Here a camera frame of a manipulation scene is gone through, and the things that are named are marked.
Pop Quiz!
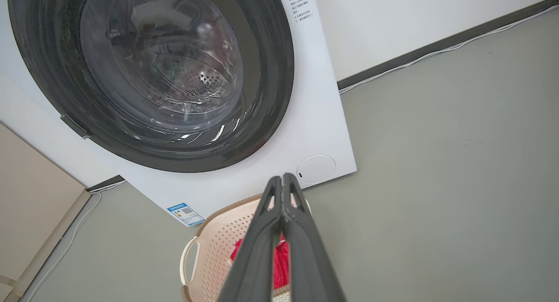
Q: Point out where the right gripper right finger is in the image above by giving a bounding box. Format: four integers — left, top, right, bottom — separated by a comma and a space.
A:
282, 173, 347, 302

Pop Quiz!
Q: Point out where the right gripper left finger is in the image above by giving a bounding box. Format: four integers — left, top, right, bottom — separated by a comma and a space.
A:
217, 176, 283, 302

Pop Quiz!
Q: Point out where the cream perforated plastic laundry basket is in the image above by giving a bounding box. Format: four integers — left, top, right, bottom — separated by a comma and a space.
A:
180, 194, 313, 302

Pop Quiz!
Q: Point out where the red garment with white trim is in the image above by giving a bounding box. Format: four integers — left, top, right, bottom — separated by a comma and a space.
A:
230, 234, 291, 290

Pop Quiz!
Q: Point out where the blue energy label sticker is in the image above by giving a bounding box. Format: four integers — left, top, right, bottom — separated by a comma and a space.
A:
167, 202, 205, 227

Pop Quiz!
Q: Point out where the round white filter cover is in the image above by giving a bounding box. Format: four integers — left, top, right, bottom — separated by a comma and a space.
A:
297, 155, 337, 184

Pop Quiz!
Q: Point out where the white front-load washing machine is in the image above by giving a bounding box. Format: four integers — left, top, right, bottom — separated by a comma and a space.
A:
0, 0, 357, 227

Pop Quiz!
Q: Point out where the beige cabinet panel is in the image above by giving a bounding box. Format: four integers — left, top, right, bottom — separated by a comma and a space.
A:
0, 122, 92, 302

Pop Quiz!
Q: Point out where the black round glass washer door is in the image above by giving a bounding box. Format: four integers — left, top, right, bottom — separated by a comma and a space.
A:
7, 0, 294, 173

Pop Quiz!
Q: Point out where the white floor cable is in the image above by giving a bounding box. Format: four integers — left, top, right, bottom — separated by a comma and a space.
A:
339, 5, 559, 94
24, 181, 126, 302

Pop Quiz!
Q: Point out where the black washer door handle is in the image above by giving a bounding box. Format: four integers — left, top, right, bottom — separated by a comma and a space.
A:
60, 114, 91, 140

